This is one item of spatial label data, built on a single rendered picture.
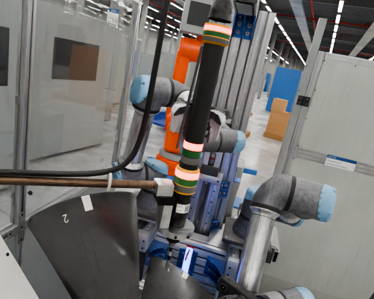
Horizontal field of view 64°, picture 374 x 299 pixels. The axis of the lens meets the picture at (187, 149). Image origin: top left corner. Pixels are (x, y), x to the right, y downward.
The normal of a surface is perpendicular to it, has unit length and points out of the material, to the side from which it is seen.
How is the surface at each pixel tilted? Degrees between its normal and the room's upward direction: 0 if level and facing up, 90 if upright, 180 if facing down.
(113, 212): 43
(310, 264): 90
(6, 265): 50
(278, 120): 90
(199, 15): 90
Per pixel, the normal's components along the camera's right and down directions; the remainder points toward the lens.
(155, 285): 0.25, -0.94
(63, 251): 0.42, -0.27
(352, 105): -0.23, 0.22
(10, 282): 0.86, -0.41
